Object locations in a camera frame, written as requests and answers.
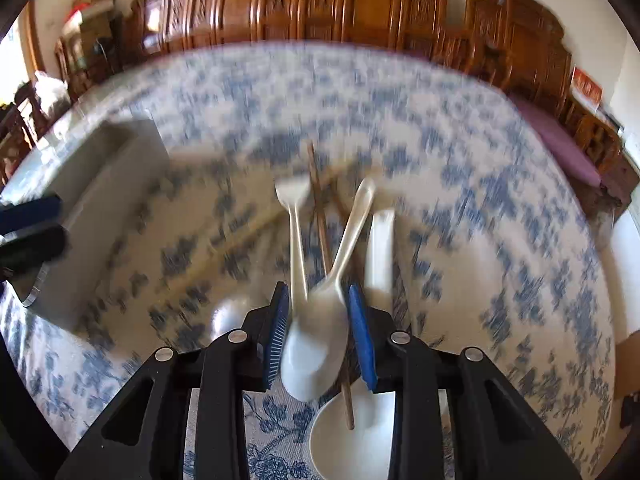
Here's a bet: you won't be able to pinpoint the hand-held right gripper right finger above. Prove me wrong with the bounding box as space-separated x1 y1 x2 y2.
347 284 583 480

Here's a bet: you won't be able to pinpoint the purple seat cushion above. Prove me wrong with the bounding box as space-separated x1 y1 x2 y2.
510 95 603 188

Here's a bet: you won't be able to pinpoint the white plastic spoon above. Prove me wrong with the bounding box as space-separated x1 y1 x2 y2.
280 177 377 402

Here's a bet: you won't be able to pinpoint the white plastic bag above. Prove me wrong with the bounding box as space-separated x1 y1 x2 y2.
34 71 69 117

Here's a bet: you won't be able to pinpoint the carved wooden armchair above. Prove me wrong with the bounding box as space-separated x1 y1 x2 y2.
462 0 640 221

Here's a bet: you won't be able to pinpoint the large white serving spoon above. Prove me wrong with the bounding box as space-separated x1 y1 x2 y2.
309 209 401 480

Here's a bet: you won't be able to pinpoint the dark brown chopstick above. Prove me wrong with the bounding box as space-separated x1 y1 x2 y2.
306 141 356 431

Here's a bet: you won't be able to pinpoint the carved wooden sofa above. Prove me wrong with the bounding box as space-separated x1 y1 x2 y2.
125 0 453 63

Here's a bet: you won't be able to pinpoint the stacked cardboard boxes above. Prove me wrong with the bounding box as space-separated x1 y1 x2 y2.
64 0 117 37

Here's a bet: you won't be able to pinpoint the grey organizer tray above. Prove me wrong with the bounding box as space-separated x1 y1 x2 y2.
15 117 171 333

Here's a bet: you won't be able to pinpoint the dark wooden chair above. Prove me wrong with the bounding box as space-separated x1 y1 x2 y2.
0 82 51 188

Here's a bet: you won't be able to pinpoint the blue floral tablecloth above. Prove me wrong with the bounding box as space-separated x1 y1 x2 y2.
0 42 618 480

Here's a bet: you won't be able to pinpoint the dark wooden cabinet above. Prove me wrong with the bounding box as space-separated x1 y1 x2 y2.
54 15 127 102

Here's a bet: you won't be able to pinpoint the white plastic fork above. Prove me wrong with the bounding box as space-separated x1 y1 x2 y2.
275 178 312 307

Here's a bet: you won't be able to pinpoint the red wall calendar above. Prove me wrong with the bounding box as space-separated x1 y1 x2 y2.
571 66 604 104

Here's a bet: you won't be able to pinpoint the flat brown cardboard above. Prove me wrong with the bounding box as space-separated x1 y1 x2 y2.
614 329 640 402

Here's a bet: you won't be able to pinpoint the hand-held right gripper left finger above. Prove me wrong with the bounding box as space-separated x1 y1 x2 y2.
54 282 291 480

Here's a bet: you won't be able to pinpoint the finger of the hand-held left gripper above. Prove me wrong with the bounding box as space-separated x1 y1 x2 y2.
0 196 63 233
0 225 69 277

